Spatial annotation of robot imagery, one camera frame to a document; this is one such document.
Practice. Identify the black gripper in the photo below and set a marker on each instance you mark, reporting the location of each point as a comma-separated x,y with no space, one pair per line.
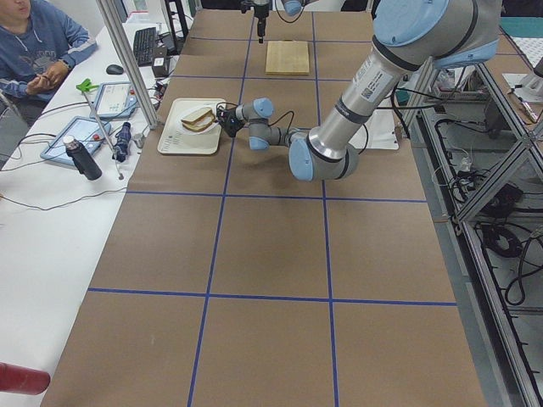
260,18
232,115

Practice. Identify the egg toast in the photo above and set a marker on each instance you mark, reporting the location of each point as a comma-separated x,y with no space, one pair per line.
198,125

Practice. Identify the white round plate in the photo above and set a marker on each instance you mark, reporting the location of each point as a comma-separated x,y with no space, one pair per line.
188,111

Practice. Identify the bread slice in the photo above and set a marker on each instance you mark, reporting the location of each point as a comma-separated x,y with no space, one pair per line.
199,117

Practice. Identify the person's hand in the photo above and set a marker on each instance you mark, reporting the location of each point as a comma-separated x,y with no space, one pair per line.
54,75

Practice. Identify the bamboo cutting board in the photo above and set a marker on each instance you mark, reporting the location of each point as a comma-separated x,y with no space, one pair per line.
287,58

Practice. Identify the cream bear tray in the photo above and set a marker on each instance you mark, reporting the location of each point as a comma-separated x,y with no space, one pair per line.
172,142

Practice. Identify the folded navy umbrella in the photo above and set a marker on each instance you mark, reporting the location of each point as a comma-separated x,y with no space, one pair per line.
121,147

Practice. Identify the far teach pendant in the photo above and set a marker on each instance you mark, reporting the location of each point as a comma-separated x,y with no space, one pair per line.
115,100

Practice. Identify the teach pendant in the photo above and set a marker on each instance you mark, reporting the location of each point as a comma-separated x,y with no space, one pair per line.
83,129
115,100

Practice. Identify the black keyboard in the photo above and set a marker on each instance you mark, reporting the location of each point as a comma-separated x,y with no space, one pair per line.
143,45

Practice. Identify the black computer mouse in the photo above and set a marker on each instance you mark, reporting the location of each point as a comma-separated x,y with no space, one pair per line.
114,69

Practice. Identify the near teach pendant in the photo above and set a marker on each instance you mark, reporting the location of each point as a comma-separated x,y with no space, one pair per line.
83,129

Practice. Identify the metal grabber stick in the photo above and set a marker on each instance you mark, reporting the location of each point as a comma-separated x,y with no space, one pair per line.
85,87

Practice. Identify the black water bottle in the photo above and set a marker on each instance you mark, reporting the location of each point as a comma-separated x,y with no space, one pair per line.
81,158

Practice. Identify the person in blue hoodie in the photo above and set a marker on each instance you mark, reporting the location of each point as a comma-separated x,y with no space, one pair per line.
34,35

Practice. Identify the red cylinder bottle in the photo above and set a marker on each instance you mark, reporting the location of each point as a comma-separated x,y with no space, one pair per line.
23,380

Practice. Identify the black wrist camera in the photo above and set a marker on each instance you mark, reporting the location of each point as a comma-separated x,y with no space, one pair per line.
232,126
245,6

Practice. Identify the aluminium frame post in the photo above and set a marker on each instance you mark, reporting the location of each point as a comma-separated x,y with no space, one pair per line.
123,49

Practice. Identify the white pedestal column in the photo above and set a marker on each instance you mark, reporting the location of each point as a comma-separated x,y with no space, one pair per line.
377,133

